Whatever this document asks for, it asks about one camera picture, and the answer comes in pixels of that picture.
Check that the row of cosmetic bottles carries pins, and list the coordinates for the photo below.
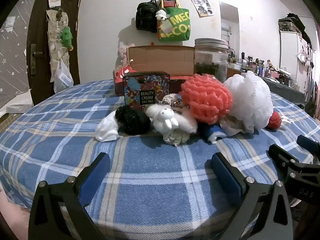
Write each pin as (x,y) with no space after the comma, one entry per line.
(260,66)

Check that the dark covered table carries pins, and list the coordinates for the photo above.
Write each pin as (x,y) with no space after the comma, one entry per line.
(282,90)

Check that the blue and white tube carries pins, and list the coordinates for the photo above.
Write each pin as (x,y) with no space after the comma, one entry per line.
(208,131)

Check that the translucent plastic bag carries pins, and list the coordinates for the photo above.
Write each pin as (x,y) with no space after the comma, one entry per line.
(62,77)

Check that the dark brown door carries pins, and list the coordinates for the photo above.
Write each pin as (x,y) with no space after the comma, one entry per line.
(37,30)

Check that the red framed picture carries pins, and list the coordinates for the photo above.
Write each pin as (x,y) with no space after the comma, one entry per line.
(168,0)

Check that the black fuzzy scrunchie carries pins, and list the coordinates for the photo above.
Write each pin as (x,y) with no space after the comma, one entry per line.
(131,120)

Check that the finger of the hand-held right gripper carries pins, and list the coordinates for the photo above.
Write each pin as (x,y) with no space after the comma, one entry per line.
(282,155)
(308,142)

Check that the blue plaid blanket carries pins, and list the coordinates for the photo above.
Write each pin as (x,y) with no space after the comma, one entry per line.
(150,160)

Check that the large glass jar metal lid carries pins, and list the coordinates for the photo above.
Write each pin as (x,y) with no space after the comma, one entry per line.
(211,60)

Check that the green tote bag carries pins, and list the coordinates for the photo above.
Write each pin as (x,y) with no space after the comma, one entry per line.
(177,27)

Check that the cream crochet scrunchie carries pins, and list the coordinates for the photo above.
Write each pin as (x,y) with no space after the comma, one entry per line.
(175,138)

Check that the red lined cardboard box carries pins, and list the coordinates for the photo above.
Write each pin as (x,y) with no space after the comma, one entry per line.
(160,57)

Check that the green plush toy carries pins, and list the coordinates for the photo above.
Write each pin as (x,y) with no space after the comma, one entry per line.
(66,36)

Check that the hanging fabric organizer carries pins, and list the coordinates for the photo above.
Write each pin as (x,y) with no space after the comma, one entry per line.
(53,30)

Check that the white plush sheep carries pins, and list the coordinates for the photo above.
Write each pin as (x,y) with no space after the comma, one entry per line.
(166,116)

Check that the wall mirror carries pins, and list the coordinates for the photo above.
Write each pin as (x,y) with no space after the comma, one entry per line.
(228,25)

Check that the colourful patterned tin box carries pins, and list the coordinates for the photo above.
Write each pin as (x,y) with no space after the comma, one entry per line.
(140,85)

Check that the black backpack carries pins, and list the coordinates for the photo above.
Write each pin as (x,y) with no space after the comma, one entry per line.
(146,15)

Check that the off-white cloth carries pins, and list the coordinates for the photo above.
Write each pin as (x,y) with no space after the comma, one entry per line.
(232,128)

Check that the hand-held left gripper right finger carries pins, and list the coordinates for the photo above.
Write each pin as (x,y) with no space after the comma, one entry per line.
(226,177)

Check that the grid patterned mat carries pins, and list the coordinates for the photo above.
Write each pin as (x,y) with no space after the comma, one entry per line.
(5,122)

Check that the photo collage poster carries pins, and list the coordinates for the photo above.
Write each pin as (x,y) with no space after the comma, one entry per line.
(202,7)

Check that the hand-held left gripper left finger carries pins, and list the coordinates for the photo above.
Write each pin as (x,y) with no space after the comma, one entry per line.
(96,177)

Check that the white soft cloth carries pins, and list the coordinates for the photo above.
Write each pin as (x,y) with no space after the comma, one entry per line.
(106,130)

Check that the white mesh bath pouf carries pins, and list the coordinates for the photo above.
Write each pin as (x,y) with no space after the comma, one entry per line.
(250,97)

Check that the red yarn ball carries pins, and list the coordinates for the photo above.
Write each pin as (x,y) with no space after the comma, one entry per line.
(275,120)

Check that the coral mesh bath pouf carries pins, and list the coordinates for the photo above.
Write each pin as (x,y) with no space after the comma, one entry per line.
(205,97)

